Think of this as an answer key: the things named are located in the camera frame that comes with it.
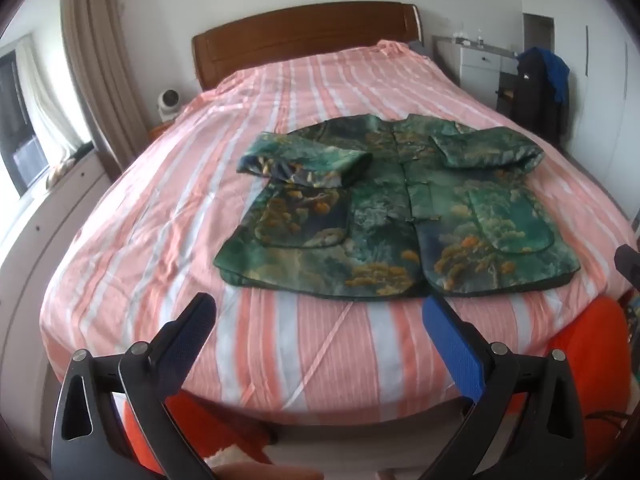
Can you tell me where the beige curtain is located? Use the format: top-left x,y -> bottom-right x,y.
60,0 -> 151,171

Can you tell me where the wooden headboard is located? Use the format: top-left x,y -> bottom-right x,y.
191,1 -> 425,92

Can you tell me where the window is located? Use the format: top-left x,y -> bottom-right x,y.
0,55 -> 51,196

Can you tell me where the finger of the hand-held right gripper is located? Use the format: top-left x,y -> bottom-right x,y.
614,244 -> 640,292

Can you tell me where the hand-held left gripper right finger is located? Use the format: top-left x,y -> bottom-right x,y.
421,295 -> 587,480

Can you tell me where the green printed jacket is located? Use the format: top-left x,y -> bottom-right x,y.
214,114 -> 581,300

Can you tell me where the white wardrobe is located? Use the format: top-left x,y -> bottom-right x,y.
570,0 -> 640,221

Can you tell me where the white dresser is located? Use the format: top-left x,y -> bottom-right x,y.
432,35 -> 518,106

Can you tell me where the pink striped bed cover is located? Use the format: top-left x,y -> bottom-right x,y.
40,40 -> 640,426

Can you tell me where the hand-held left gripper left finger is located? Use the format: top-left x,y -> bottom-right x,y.
50,292 -> 217,480

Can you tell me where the orange garment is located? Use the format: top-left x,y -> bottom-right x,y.
547,297 -> 633,461

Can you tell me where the blue cloth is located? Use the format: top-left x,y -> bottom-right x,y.
525,47 -> 571,103

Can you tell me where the white round fan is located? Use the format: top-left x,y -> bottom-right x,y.
156,89 -> 182,123

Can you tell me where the sheer white curtain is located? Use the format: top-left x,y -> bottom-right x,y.
15,35 -> 95,158

